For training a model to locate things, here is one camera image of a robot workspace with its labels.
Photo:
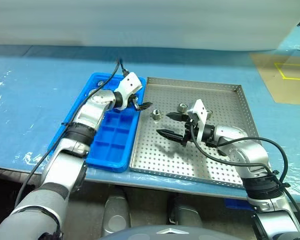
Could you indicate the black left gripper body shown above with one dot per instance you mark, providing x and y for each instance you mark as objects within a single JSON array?
[{"x": 134, "y": 100}]

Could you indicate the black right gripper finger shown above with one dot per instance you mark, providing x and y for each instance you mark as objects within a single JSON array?
[
  {"x": 176, "y": 116},
  {"x": 171, "y": 136}
]

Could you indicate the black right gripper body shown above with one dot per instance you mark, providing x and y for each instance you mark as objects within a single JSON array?
[{"x": 190, "y": 128}]

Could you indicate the metal hex nut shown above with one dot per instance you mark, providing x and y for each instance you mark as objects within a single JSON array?
[
  {"x": 156, "y": 114},
  {"x": 182, "y": 107}
]

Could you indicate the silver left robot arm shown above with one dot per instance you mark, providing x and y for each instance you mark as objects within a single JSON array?
[{"x": 90, "y": 115}]

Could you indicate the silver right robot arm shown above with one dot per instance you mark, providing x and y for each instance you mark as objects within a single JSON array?
[{"x": 250, "y": 152}]

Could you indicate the perforated steel tray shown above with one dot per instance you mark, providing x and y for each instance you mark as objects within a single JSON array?
[{"x": 165, "y": 155}]

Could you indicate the blue compartment tray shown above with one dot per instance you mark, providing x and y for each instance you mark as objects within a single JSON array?
[{"x": 115, "y": 140}]

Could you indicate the small metal roller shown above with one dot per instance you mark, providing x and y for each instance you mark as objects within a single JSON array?
[{"x": 100, "y": 83}]

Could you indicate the grey rounded robot leg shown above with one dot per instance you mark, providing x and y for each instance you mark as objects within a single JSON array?
[
  {"x": 116, "y": 212},
  {"x": 187, "y": 215}
]

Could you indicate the blue plastic bin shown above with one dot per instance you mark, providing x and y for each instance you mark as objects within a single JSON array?
[{"x": 236, "y": 203}]

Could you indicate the brown cardboard sheet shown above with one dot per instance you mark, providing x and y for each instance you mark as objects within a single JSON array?
[{"x": 270, "y": 82}]

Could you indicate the dark grey robot torso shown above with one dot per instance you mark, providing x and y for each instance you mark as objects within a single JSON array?
[{"x": 165, "y": 232}]

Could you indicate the yellow tape outline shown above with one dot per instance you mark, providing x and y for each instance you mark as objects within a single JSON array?
[{"x": 279, "y": 71}]

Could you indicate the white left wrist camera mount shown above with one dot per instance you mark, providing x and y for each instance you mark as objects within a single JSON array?
[{"x": 130, "y": 83}]

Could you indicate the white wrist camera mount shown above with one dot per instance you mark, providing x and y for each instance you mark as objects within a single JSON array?
[
  {"x": 198, "y": 108},
  {"x": 130, "y": 83}
]

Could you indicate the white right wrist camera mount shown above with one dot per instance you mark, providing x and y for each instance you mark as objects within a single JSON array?
[{"x": 198, "y": 108}]

